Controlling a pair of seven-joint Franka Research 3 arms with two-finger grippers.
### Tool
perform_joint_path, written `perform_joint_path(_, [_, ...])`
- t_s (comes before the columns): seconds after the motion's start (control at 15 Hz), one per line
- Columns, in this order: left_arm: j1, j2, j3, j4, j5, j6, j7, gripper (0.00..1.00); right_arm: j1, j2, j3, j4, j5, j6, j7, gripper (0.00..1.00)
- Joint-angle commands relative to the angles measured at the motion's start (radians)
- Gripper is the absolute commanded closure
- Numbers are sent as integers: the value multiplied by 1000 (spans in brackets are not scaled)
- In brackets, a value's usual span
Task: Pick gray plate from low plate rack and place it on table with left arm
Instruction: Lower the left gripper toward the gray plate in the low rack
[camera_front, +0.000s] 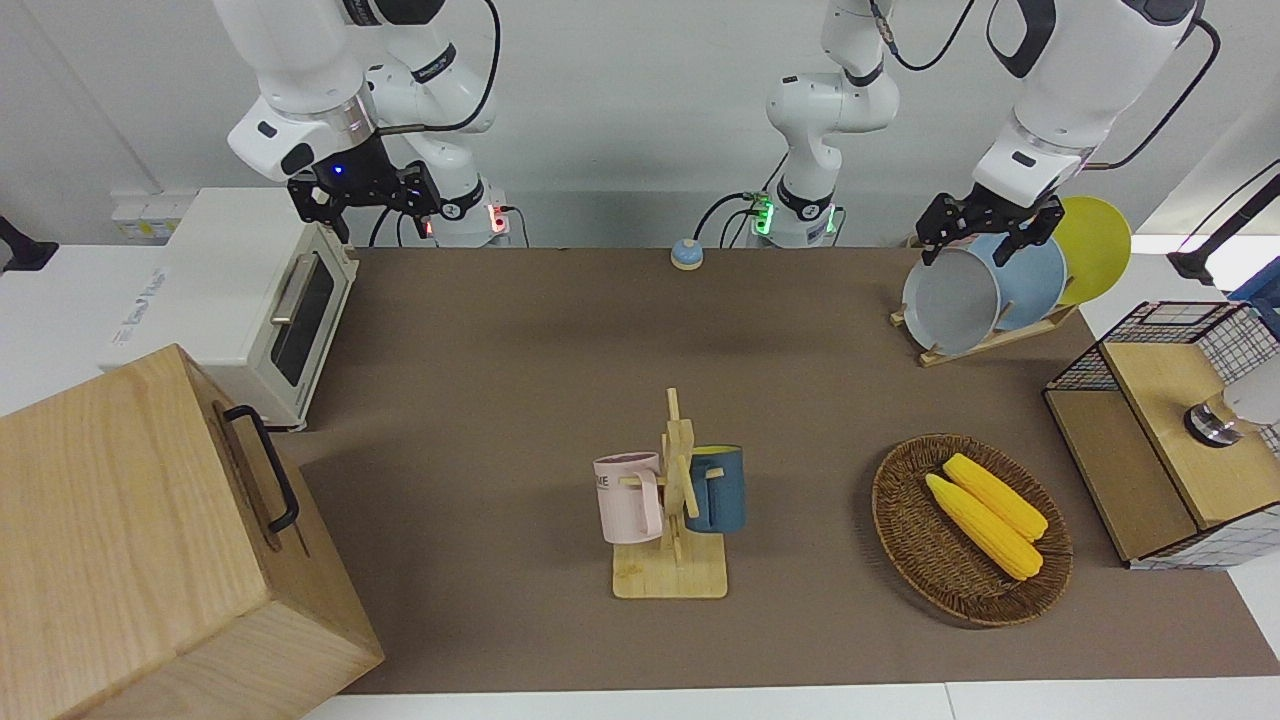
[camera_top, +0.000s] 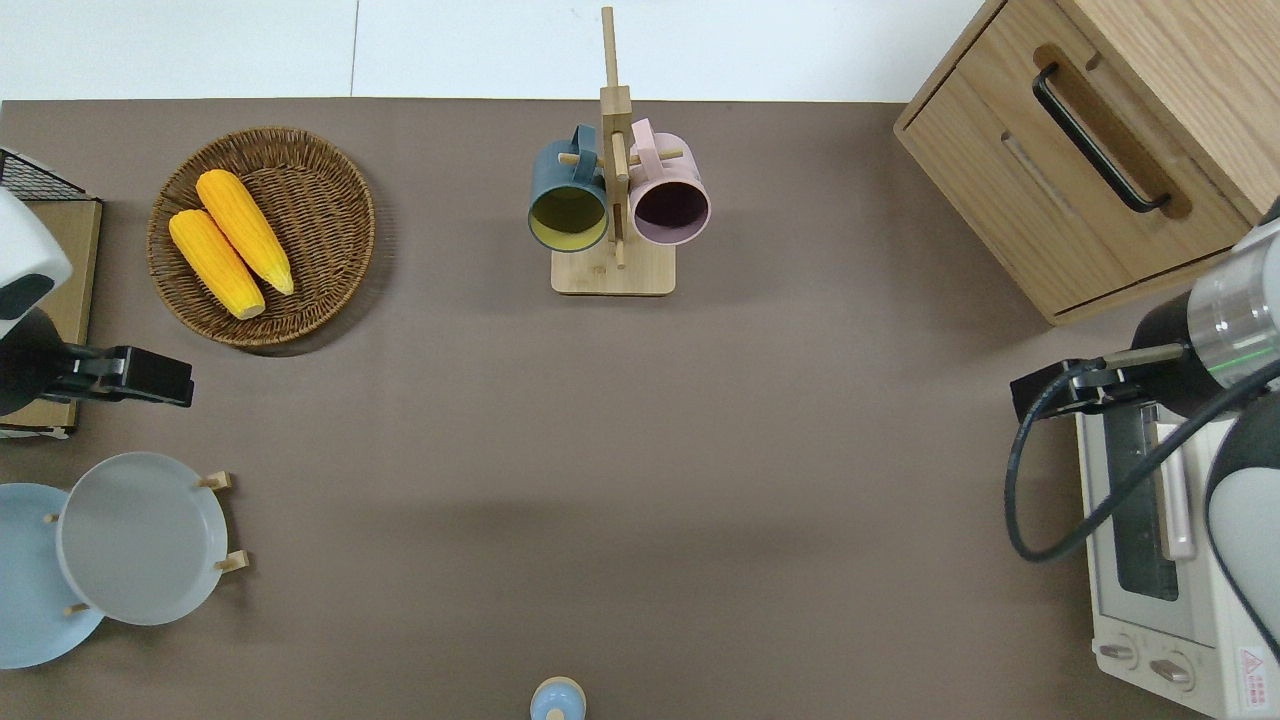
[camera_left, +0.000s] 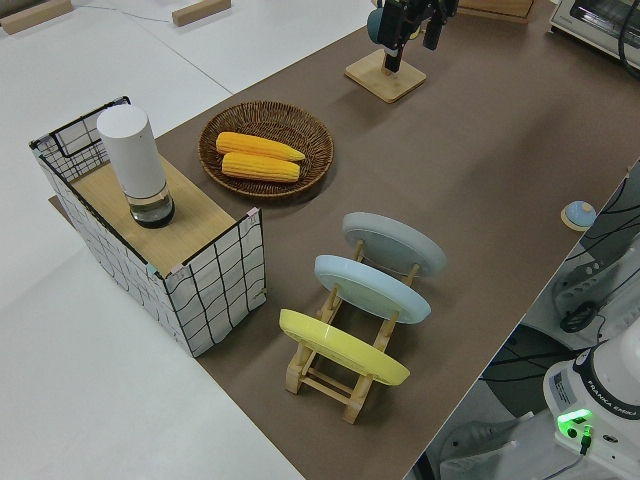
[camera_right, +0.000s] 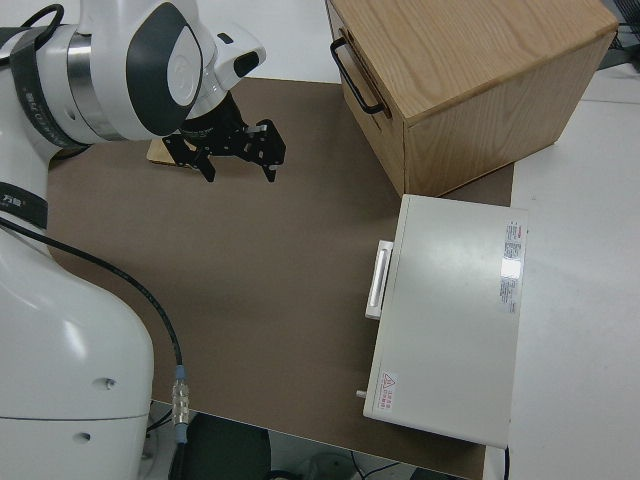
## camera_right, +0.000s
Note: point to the light wooden drawer box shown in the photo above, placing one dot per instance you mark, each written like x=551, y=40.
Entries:
x=465, y=65

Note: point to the white toaster oven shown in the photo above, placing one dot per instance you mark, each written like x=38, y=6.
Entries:
x=450, y=310

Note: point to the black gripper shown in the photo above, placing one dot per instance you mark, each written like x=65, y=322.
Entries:
x=235, y=142

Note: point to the black mesh object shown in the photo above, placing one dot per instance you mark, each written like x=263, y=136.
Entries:
x=625, y=35

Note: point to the wooden mug rack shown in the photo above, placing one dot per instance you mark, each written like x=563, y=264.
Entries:
x=159, y=151

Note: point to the brown table mat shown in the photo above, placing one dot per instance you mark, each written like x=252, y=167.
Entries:
x=250, y=275

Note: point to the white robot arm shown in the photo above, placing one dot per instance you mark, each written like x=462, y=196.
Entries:
x=75, y=350

